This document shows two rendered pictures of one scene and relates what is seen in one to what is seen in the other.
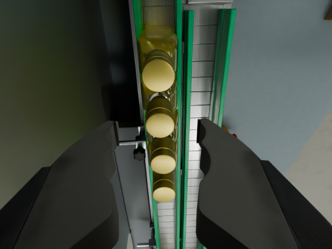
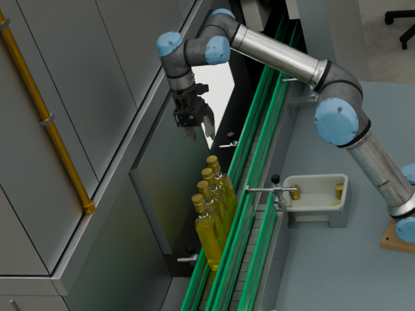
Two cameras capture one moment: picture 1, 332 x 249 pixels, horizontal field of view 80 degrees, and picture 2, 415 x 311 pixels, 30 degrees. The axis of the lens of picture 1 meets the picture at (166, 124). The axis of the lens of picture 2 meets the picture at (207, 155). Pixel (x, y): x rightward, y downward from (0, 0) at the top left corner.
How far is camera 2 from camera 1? 230 cm
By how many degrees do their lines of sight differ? 83
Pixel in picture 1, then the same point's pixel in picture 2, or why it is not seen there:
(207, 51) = not seen: hidden behind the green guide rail
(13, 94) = (172, 150)
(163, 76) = (213, 158)
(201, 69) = not seen: hidden behind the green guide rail
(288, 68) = (358, 279)
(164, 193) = (197, 196)
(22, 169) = (164, 155)
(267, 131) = not seen: outside the picture
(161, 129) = (207, 172)
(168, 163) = (204, 183)
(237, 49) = (307, 265)
